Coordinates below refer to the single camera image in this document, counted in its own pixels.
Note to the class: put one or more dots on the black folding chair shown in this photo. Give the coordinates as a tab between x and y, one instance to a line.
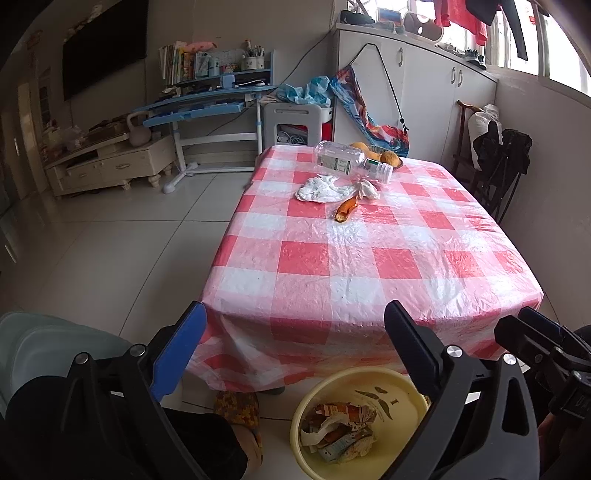
505	157

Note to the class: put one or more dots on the white storage cabinet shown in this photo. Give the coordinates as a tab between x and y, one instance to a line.
434	101

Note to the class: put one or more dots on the white pen holder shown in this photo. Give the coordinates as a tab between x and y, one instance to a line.
254	62

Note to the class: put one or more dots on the grey sneakers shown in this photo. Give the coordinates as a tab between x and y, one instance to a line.
466	54

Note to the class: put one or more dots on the small white tissue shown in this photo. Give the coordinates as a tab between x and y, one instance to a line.
367	189

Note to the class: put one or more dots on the small picture frame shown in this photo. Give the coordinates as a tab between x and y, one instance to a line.
388	16

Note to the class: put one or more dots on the fruit plate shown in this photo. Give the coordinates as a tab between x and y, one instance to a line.
397	165

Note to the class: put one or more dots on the row of books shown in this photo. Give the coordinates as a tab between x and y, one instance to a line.
175	64

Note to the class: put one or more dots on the blue crumpled cloth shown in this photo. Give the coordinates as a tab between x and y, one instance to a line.
304	92

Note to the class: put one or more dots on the red snack wrapper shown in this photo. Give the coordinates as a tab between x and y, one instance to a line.
351	413

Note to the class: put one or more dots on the black wall television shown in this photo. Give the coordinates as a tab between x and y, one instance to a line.
106	46

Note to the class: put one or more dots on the white sack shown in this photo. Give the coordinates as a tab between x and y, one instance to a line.
482	122

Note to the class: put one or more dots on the red white checkered tablecloth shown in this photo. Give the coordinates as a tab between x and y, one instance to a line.
323	277

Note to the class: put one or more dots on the flattened drink carton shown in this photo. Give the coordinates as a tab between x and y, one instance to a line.
344	447

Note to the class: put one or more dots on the colourful printed bag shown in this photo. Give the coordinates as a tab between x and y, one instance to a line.
383	131

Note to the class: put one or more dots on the clear plastic bag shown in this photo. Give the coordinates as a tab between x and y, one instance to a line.
64	138

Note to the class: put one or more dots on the colourful knitted slipper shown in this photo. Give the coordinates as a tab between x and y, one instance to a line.
238	408

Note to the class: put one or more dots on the wooden chair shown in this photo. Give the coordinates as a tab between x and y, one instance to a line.
461	152

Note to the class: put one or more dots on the light green chair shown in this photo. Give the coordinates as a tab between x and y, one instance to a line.
32	346

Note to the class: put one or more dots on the yellow plastic basin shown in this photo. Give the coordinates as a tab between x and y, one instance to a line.
401	392

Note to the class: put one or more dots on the blue study desk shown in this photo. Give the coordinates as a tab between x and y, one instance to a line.
207	104

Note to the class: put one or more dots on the pink plush toy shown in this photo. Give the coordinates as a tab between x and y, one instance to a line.
201	46

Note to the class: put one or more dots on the pink kettlebell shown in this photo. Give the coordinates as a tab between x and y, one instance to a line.
138	134

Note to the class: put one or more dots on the clear plastic bottle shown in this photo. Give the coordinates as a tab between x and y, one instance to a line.
339	159

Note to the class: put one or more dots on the person's right hand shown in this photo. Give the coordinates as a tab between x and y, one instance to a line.
561	436

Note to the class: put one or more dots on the white plastic bag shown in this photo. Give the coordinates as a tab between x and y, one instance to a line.
321	190

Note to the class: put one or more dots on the orange peel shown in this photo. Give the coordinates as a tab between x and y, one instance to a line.
346	210

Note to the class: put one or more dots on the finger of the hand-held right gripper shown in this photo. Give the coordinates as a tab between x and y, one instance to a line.
540	321
517	337

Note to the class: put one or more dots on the white plastic stool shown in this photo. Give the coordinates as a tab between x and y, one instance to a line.
288	115

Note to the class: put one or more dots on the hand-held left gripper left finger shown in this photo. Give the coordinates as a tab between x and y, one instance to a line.
180	350

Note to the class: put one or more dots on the black shoes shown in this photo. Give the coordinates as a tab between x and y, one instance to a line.
355	18

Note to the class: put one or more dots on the red hanging garment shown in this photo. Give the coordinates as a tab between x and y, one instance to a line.
459	18

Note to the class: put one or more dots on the brown tray box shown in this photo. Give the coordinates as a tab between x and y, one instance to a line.
108	130

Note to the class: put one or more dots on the yellow-orange fruit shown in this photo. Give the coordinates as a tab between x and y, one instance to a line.
359	147
389	158

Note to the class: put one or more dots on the person's left leg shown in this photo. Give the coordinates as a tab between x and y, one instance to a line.
212	443

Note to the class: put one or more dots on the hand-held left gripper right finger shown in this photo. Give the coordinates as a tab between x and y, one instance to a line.
411	341

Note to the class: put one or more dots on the small blue box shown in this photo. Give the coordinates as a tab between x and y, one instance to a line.
228	81

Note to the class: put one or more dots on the cream television cabinet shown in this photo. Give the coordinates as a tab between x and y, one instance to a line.
115	168

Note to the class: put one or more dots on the black hanging garment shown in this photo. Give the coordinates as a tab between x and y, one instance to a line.
508	23

